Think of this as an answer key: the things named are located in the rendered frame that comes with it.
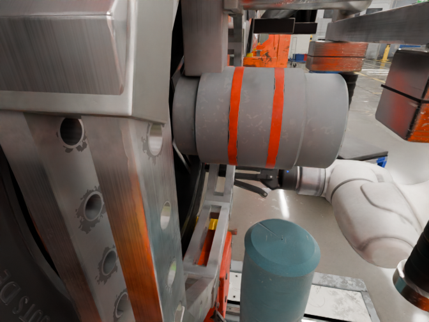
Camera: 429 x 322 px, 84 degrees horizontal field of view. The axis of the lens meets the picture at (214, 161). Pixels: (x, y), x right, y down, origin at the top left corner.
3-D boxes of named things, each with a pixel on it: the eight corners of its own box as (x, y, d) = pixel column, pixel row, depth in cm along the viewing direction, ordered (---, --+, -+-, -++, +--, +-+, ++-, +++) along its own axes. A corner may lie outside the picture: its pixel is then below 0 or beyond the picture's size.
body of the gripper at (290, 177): (292, 195, 64) (257, 191, 65) (293, 164, 66) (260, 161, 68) (298, 189, 57) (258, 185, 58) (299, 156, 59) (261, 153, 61)
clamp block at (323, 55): (304, 68, 48) (309, 38, 46) (352, 69, 47) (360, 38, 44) (308, 71, 44) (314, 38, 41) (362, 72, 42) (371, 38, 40)
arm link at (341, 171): (320, 150, 63) (332, 175, 51) (384, 155, 60) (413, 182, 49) (311, 185, 67) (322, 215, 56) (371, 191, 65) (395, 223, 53)
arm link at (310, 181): (314, 166, 66) (292, 164, 67) (324, 155, 57) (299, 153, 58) (314, 199, 63) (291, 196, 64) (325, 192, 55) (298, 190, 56)
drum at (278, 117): (197, 140, 46) (195, 61, 39) (314, 148, 42) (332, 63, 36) (173, 177, 34) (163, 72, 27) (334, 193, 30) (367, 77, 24)
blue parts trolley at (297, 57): (288, 65, 902) (292, 36, 857) (315, 65, 898) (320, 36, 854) (292, 67, 847) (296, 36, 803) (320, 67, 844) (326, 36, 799)
